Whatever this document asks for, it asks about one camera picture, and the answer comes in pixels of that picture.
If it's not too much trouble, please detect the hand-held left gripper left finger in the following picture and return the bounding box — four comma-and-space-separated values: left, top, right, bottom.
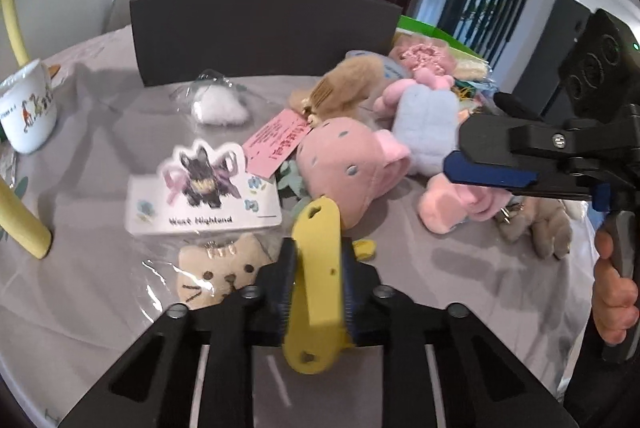
57, 238, 301, 428

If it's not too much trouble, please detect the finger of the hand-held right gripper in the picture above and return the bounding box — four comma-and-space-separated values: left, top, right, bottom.
442, 114, 568, 189
509, 170, 612, 212

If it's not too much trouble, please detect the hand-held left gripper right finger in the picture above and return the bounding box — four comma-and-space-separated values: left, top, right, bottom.
340, 240, 581, 428

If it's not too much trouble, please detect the yellow plastic clip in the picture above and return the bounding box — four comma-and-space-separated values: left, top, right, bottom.
281, 197, 377, 375

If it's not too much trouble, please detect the black storage box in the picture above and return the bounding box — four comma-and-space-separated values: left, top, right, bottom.
129, 0, 403, 87

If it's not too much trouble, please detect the person's right hand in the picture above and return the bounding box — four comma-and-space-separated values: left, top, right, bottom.
591, 228, 640, 347

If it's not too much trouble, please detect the dark grey refrigerator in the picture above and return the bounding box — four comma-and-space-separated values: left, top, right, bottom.
515, 0, 596, 119

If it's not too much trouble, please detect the beige cat plush in bag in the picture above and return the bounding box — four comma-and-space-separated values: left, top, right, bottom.
142, 230, 281, 324

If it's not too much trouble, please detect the colourful small accessory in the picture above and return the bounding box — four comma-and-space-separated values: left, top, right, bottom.
452, 78, 501, 113

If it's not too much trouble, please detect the blue-grey fluffy plush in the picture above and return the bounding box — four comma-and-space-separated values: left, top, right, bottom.
391, 84, 459, 176

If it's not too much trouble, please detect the West Highland cow card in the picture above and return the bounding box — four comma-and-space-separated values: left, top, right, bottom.
125, 139, 282, 237

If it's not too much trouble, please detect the small pink plush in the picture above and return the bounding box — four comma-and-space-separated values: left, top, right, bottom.
374, 68, 453, 117

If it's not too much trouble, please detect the pink strawberry plush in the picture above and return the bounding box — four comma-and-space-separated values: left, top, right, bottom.
299, 118, 412, 229

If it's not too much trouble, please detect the pink flower plush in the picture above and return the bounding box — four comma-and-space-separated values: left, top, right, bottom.
389, 38, 458, 83

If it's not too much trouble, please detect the pink paper tag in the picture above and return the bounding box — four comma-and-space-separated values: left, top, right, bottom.
242, 109, 313, 179

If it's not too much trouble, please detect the green cardboard box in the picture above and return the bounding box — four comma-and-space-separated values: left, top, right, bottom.
397, 14, 493, 63

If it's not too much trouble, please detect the brown plush toy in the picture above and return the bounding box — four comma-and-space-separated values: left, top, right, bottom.
291, 56, 388, 126

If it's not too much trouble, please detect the white fluffy item in bag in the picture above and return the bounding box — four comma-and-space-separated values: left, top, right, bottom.
170, 70, 251, 127

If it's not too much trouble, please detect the white printed mug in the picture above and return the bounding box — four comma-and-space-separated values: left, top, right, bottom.
0, 59, 58, 155

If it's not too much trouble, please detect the beige bear keychain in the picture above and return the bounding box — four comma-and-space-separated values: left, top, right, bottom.
495, 198, 588, 261

